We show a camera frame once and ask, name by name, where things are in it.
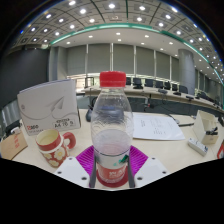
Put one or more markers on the round ceiling lights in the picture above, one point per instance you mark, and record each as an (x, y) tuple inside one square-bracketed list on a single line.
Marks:
[(111, 6)]

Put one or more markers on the white power strip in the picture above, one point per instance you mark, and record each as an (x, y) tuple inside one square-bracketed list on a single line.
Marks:
[(197, 146)]

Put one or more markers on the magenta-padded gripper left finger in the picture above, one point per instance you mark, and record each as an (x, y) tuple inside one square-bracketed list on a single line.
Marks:
[(85, 158)]

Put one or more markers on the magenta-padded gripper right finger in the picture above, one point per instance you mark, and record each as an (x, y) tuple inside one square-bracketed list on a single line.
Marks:
[(138, 158)]

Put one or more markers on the black desk console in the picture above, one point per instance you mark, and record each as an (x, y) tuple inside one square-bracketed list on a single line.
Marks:
[(88, 115)]

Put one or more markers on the small open white box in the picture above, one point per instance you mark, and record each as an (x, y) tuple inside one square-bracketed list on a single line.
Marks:
[(204, 126)]

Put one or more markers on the white printed paper sheet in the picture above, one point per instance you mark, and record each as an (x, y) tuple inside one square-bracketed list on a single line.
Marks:
[(158, 127)]

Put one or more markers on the white copy paper carton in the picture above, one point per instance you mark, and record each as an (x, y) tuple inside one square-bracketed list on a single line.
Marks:
[(46, 106)]

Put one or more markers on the clear red-capped drink bottle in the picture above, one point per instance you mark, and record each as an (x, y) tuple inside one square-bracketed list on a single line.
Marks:
[(111, 133)]

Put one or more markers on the red floral ceramic mug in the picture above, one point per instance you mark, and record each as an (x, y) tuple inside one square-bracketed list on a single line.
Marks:
[(51, 146)]

